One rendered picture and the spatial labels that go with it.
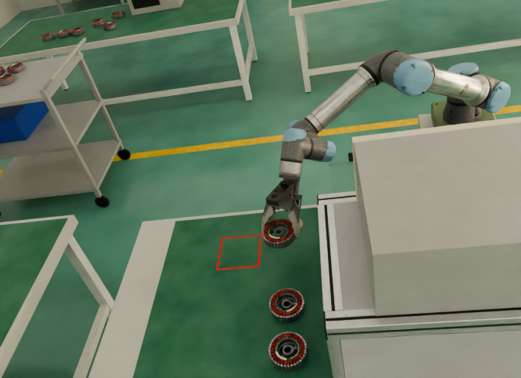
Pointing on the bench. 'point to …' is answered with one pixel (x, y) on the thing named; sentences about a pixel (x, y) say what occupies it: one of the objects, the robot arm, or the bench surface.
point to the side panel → (336, 358)
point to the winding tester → (442, 216)
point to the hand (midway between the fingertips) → (278, 234)
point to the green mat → (232, 301)
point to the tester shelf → (335, 204)
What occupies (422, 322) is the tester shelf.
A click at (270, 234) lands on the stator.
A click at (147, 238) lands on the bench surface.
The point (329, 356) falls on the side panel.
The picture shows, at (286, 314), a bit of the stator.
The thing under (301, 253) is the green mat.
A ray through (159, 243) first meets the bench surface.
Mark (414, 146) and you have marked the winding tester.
